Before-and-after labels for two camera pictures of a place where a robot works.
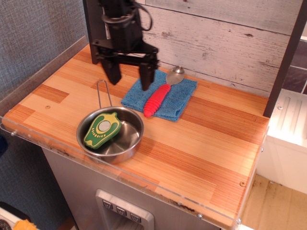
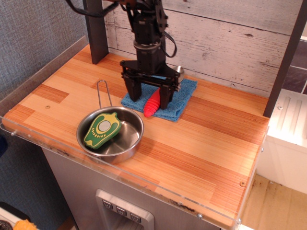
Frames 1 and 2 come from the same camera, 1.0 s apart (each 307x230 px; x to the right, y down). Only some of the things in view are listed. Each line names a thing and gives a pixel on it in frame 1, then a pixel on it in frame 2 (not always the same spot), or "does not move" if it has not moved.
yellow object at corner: x=24 y=224 does not move
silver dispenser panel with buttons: x=116 y=213 does not move
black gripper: x=124 y=43 to x=150 y=66
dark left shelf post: x=93 y=12 does not move
